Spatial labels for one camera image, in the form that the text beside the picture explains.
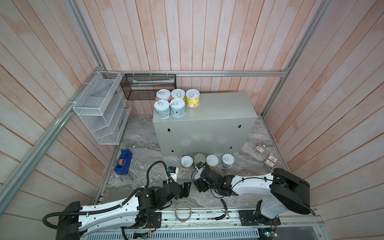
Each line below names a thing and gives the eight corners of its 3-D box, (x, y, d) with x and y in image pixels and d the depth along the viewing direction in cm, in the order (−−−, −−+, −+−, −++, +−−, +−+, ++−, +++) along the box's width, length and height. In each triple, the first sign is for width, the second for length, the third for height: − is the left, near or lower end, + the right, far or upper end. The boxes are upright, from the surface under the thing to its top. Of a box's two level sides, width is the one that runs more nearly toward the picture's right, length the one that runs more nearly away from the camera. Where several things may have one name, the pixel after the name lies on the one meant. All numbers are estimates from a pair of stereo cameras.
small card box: (263, 163, 96) (264, 161, 94) (269, 154, 100) (270, 152, 98) (271, 169, 93) (273, 167, 91) (277, 159, 98) (279, 157, 96)
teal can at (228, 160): (221, 168, 93) (223, 164, 89) (220, 158, 98) (221, 153, 93) (233, 168, 93) (235, 164, 89) (231, 158, 98) (233, 153, 93)
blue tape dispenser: (118, 174, 91) (113, 169, 85) (124, 155, 100) (120, 149, 94) (127, 174, 91) (123, 169, 85) (133, 155, 100) (129, 149, 94)
